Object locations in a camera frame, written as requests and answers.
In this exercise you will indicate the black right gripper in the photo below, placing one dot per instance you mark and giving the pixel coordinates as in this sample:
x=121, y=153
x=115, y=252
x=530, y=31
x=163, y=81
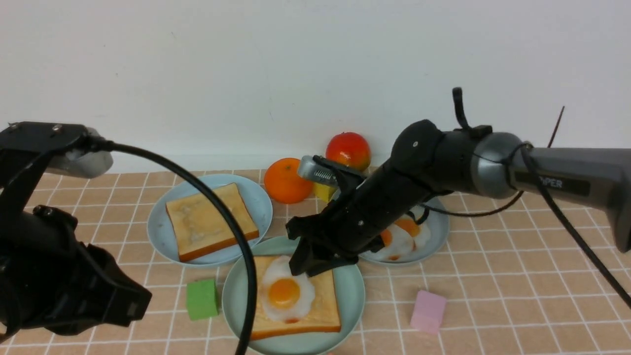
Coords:
x=352, y=223

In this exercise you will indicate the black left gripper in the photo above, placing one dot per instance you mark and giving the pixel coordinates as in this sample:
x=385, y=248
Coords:
x=51, y=280

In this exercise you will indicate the fried egg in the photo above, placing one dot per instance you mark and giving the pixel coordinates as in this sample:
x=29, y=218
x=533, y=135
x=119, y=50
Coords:
x=414, y=223
x=286, y=298
x=398, y=243

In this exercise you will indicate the toast slice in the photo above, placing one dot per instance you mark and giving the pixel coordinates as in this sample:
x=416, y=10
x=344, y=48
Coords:
x=321, y=318
x=200, y=229

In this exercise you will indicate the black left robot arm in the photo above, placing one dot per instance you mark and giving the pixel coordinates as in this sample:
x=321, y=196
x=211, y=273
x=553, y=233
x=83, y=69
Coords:
x=26, y=151

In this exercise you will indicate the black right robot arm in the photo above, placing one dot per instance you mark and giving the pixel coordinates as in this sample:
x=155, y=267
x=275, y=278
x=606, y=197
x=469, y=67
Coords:
x=426, y=162

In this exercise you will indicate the green plate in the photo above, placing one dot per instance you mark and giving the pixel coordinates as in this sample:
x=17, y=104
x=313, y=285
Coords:
x=349, y=292

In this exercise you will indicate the yellow cube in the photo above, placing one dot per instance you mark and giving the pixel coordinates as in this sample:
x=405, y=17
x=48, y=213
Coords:
x=324, y=192

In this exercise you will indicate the light blue plate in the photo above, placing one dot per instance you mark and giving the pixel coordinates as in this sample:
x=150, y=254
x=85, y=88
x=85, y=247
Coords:
x=161, y=234

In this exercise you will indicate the orange fruit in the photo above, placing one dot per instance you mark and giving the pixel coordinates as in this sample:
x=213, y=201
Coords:
x=284, y=185

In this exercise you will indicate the green cube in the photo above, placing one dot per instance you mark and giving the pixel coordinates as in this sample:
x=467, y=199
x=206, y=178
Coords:
x=202, y=299

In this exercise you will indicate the red apple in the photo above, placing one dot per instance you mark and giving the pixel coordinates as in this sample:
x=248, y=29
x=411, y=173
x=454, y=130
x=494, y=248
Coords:
x=349, y=149

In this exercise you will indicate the pink cube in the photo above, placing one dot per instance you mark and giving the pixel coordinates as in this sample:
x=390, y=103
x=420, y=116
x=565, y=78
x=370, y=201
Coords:
x=428, y=312

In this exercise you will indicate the grey-blue plate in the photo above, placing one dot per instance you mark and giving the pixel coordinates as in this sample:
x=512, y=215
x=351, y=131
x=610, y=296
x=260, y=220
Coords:
x=440, y=227

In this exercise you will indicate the checkered orange tablecloth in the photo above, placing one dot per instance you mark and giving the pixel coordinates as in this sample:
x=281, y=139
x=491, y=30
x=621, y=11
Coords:
x=516, y=284

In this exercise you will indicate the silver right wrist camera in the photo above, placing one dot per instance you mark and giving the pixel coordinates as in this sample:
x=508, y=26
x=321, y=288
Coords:
x=309, y=169

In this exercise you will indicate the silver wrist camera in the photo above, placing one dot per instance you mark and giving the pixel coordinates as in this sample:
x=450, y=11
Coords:
x=81, y=163
x=309, y=169

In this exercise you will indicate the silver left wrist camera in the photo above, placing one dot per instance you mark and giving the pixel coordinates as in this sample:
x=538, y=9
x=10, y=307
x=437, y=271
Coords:
x=81, y=163

